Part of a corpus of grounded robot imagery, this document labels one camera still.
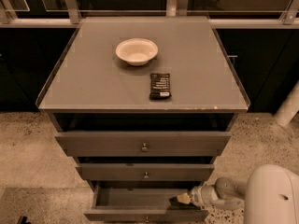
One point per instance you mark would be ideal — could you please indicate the black snack bar packet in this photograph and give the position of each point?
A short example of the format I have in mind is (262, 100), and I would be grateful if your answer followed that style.
(159, 86)

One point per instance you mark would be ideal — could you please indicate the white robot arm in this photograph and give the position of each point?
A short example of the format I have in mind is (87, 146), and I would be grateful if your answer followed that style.
(271, 195)

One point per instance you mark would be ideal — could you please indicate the grey top drawer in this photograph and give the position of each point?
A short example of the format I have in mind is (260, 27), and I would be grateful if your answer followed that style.
(142, 144)

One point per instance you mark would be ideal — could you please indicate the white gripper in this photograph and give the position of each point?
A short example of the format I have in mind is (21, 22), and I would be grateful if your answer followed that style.
(198, 194)

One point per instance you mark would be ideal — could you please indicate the white pillar base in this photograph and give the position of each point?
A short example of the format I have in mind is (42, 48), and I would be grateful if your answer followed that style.
(289, 108)

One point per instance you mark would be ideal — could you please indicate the white bowl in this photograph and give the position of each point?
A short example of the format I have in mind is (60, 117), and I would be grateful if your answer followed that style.
(136, 51)

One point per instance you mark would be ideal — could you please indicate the grey drawer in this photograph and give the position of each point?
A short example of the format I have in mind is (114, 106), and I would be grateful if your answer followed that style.
(141, 205)
(142, 144)
(145, 171)

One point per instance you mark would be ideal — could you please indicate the grey middle drawer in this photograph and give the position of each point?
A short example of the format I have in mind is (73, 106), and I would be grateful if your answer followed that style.
(145, 171)

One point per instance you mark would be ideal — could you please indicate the metal window rail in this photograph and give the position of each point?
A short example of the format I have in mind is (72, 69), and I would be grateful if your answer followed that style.
(222, 14)

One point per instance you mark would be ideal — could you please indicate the grey bottom drawer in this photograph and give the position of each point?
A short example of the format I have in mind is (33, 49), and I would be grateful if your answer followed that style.
(141, 205)

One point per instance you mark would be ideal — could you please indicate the grey drawer cabinet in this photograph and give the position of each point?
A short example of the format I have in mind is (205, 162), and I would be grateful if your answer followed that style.
(93, 90)

